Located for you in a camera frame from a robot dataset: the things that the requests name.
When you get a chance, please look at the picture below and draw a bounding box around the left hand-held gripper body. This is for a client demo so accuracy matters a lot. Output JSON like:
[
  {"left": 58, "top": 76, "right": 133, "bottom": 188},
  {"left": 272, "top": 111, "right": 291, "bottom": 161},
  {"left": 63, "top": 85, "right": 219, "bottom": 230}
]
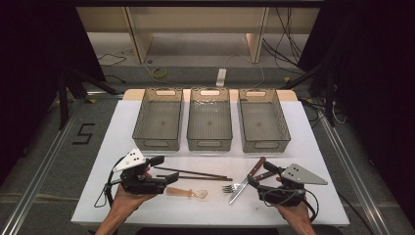
[{"left": 112, "top": 147, "right": 165, "bottom": 196}]

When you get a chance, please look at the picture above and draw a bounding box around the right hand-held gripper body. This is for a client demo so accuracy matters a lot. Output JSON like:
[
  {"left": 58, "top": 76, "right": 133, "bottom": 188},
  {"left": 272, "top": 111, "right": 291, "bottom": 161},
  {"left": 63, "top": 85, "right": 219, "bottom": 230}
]
[{"left": 258, "top": 163, "right": 329, "bottom": 208}]

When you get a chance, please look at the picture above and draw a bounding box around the metal knife with wooden handle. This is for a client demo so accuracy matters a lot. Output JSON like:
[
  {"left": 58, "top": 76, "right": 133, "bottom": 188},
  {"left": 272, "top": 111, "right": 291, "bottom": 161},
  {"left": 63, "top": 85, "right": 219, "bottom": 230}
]
[{"left": 228, "top": 157, "right": 267, "bottom": 206}]

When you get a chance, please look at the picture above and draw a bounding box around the metal fork with wooden handle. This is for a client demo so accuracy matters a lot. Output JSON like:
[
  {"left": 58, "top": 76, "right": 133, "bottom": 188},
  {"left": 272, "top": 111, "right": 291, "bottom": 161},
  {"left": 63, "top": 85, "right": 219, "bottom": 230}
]
[{"left": 222, "top": 170, "right": 278, "bottom": 194}]

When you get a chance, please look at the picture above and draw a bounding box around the grey translucent plastic basket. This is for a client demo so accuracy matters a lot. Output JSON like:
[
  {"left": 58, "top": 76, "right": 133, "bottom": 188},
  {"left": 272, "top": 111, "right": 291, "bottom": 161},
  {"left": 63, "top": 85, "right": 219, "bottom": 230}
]
[
  {"left": 238, "top": 87, "right": 292, "bottom": 154},
  {"left": 186, "top": 86, "right": 234, "bottom": 152},
  {"left": 131, "top": 87, "right": 184, "bottom": 152}
]

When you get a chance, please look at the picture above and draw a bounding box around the person's right hand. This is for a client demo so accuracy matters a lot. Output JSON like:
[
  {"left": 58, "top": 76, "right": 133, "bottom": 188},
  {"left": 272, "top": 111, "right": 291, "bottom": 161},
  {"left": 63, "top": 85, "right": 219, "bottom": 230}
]
[{"left": 277, "top": 199, "right": 312, "bottom": 228}]

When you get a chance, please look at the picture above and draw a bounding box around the person's left hand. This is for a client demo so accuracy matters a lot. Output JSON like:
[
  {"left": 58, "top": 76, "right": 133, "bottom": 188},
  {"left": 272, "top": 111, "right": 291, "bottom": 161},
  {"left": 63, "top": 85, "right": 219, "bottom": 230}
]
[{"left": 111, "top": 185, "right": 158, "bottom": 218}]

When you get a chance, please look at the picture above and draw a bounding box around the black metal stand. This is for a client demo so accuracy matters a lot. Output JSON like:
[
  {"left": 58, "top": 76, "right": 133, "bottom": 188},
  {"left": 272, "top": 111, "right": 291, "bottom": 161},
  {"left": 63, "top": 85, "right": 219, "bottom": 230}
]
[
  {"left": 280, "top": 62, "right": 339, "bottom": 128},
  {"left": 57, "top": 67, "right": 120, "bottom": 131}
]

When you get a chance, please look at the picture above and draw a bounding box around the yellow tape roll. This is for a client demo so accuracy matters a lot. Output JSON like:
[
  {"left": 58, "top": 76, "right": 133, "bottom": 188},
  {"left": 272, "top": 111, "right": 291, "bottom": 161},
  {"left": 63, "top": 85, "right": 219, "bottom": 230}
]
[{"left": 151, "top": 67, "right": 168, "bottom": 79}]

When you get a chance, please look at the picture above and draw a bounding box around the white power strip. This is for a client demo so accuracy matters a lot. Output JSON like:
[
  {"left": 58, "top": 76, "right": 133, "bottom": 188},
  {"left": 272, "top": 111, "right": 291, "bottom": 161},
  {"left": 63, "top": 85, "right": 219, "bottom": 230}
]
[{"left": 215, "top": 68, "right": 227, "bottom": 88}]

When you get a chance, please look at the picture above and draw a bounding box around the black curtain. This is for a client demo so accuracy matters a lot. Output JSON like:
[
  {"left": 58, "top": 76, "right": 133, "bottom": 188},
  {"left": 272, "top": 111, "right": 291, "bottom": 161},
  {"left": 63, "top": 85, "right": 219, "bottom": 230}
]
[
  {"left": 0, "top": 0, "right": 107, "bottom": 184},
  {"left": 297, "top": 0, "right": 415, "bottom": 216}
]

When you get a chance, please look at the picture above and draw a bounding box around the light wooden shelf unit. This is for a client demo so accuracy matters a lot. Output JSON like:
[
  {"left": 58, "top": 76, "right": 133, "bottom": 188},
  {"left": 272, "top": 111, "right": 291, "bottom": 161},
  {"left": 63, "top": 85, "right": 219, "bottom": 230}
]
[{"left": 75, "top": 6, "right": 321, "bottom": 65}]

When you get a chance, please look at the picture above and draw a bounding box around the right hand-held gripper black cable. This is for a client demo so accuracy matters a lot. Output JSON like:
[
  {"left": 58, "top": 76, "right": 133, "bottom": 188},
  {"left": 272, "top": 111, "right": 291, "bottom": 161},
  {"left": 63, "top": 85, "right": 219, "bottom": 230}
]
[{"left": 262, "top": 187, "right": 321, "bottom": 223}]

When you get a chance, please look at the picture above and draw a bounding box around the hand-held gripper black cable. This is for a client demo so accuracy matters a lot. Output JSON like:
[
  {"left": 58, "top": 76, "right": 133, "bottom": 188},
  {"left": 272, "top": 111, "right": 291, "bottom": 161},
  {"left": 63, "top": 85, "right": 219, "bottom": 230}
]
[
  {"left": 262, "top": 187, "right": 321, "bottom": 223},
  {"left": 93, "top": 156, "right": 126, "bottom": 209}
]

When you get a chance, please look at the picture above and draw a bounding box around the left hand-held gripper black cable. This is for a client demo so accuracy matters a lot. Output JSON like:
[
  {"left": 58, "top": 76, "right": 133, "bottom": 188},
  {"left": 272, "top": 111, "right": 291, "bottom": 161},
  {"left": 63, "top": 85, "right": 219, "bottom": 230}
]
[{"left": 93, "top": 156, "right": 126, "bottom": 209}]

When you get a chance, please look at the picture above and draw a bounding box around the metal floor rail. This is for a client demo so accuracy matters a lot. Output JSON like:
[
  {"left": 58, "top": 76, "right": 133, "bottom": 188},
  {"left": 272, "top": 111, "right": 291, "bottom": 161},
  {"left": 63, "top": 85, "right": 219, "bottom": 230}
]
[
  {"left": 0, "top": 104, "right": 81, "bottom": 235},
  {"left": 316, "top": 109, "right": 391, "bottom": 235}
]

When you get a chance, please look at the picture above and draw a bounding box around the white power cable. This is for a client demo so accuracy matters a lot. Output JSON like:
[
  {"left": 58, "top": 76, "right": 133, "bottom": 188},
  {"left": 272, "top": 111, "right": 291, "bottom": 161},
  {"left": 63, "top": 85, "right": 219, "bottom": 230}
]
[{"left": 224, "top": 53, "right": 266, "bottom": 89}]

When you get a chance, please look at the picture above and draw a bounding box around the thin black floor cable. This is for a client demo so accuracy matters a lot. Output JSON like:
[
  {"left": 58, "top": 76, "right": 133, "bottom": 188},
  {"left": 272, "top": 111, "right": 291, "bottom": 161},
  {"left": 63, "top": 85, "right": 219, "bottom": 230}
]
[{"left": 97, "top": 52, "right": 128, "bottom": 68}]

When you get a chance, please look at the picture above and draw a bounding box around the black cable bundle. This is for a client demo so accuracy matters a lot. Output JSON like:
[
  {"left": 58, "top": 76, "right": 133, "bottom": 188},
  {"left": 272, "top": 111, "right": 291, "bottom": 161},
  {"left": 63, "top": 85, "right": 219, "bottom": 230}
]
[{"left": 262, "top": 6, "right": 306, "bottom": 74}]

